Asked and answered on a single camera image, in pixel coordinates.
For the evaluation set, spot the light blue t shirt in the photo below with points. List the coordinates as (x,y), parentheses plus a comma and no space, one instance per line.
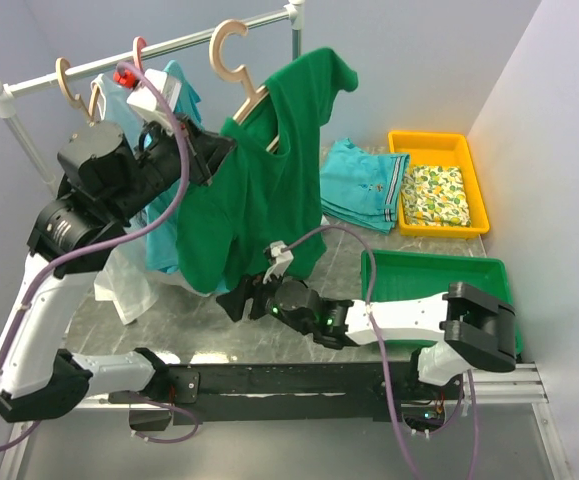
(161,254)

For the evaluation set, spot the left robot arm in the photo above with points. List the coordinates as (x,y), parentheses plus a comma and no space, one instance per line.
(68,246)

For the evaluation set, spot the pink plastic hanger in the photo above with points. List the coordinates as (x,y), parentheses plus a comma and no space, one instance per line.
(139,43)

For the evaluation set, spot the aluminium frame rail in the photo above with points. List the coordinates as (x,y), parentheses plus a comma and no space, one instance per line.
(522,386)

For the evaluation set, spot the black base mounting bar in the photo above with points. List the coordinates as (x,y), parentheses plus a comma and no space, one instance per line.
(264,392)

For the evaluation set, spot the beige hanger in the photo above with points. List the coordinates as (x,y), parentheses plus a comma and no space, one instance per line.
(75,100)
(254,96)

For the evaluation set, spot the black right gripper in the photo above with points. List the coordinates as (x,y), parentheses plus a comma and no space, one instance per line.
(234,301)

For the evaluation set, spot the folded teal shirt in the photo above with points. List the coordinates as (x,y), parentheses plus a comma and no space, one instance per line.
(361,188)

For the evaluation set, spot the white t shirt blue print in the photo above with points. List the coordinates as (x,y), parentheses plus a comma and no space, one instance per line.
(124,280)

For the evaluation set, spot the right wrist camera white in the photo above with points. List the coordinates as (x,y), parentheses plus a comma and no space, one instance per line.
(280,258)

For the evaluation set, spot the yellow plastic bin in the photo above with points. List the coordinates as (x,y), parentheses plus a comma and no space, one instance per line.
(446,150)

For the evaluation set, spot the green plastic tray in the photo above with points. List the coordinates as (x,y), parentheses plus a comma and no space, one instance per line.
(407,276)

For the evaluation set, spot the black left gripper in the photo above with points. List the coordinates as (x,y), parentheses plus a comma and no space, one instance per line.
(208,150)

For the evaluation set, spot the lemon print folded cloth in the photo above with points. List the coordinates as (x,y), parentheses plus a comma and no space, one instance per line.
(435,196)

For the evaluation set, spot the white metal clothes rack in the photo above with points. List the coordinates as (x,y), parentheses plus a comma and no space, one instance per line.
(9,93)

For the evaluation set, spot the green t shirt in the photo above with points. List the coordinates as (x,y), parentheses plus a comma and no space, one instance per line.
(267,189)

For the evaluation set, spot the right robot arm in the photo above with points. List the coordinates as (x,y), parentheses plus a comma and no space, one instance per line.
(463,327)

